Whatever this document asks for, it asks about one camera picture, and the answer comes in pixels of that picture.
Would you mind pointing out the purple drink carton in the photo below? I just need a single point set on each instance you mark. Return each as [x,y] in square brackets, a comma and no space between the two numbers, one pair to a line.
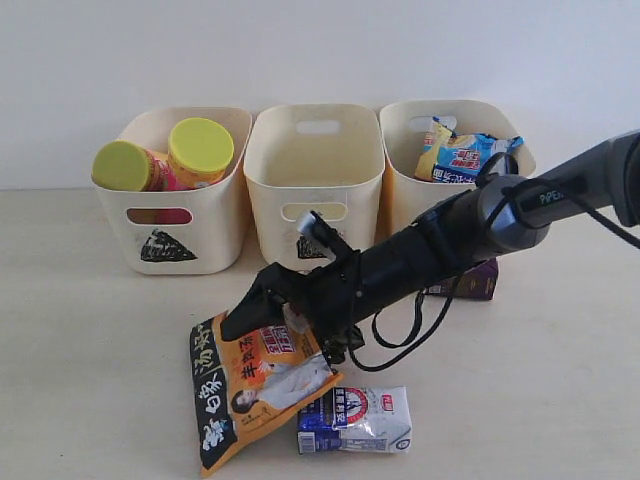
[478,283]

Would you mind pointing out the cream bin with circle mark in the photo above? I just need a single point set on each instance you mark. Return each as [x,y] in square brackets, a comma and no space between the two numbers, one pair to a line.
[403,125]

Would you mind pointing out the cream bin with triangle mark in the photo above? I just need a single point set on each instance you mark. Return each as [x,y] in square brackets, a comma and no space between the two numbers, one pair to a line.
[182,232]

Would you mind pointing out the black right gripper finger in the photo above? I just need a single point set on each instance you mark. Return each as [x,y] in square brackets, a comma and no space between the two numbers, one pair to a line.
[261,307]

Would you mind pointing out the blue instant noodle bag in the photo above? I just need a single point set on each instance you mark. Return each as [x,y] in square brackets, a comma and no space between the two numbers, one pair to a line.
[451,158]

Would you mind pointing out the pink chips can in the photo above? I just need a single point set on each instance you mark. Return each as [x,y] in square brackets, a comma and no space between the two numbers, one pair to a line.
[198,154]

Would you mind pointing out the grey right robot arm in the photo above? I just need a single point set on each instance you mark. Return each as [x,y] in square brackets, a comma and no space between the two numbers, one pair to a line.
[501,215]

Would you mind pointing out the cream bin with square mark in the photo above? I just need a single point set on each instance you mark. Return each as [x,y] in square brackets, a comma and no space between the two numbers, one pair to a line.
[323,157]

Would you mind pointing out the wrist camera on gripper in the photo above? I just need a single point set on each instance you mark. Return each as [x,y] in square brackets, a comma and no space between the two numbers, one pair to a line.
[323,237]

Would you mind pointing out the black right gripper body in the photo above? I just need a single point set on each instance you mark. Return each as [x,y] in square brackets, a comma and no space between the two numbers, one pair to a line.
[324,297]

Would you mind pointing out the orange instant noodle bag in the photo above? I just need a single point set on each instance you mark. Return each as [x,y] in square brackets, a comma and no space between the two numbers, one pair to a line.
[247,388]

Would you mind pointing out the yellow Lays chips can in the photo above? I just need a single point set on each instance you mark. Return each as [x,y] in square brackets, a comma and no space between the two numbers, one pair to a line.
[123,166]

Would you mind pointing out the blue white milk carton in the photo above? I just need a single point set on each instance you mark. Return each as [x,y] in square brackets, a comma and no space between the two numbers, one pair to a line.
[354,419]

